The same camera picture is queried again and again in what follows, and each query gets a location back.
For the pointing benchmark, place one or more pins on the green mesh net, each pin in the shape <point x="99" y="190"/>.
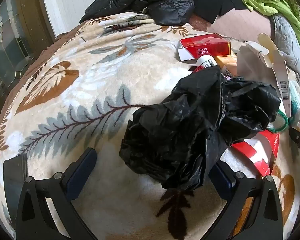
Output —
<point x="285" y="120"/>

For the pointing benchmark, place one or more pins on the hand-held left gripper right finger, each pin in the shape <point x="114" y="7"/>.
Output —
<point x="221" y="181"/>

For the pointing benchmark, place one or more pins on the black puffer jacket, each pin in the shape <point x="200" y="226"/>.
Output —
<point x="165" y="7"/>

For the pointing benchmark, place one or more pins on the red cigarette box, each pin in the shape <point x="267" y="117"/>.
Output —
<point x="207" y="46"/>

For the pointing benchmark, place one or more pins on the white plastic spray bottle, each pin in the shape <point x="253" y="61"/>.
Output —
<point x="207" y="61"/>

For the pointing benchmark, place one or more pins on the black cloth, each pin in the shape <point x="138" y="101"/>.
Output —
<point x="215" y="2"/>

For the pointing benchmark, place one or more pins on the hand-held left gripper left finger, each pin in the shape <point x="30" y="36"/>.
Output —
<point x="81" y="173"/>

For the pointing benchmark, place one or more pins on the black smartphone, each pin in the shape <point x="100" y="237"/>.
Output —
<point x="13" y="180"/>

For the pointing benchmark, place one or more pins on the pink padded cushion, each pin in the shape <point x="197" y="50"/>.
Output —
<point x="242" y="25"/>

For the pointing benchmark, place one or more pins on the teal and white packet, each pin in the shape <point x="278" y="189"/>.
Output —
<point x="295" y="105"/>

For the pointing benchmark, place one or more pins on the orange cardboard box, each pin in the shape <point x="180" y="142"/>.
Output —
<point x="227" y="65"/>

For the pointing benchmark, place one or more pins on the lime green patterned quilt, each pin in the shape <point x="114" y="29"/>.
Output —
<point x="265" y="2"/>

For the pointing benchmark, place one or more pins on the wooden glass door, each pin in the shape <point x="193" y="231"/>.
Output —
<point x="17" y="30"/>

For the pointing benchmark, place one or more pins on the black plastic bag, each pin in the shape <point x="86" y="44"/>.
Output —
<point x="180" y="135"/>

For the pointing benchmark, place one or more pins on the red and white cardboard box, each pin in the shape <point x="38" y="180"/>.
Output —
<point x="265" y="142"/>

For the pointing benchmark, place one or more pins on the leaf-patterned beige blanket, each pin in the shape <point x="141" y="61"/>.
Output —
<point x="114" y="67"/>

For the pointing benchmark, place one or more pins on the white and blue medicine box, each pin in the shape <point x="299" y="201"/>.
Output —
<point x="250" y="60"/>

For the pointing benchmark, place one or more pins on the grey quilted pillow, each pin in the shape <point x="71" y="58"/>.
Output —
<point x="287" y="42"/>

